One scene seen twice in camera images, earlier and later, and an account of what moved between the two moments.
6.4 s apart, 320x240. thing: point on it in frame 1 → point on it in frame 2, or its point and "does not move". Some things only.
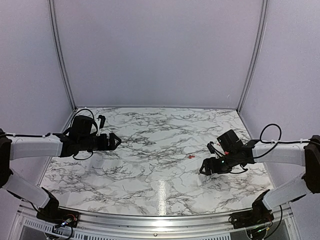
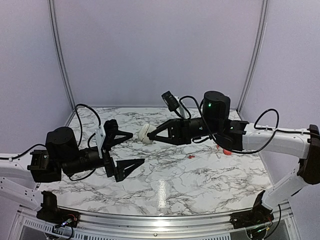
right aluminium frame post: [257, 50] does not move
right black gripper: [215, 170] → [180, 133]
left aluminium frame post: [59, 53] does not move
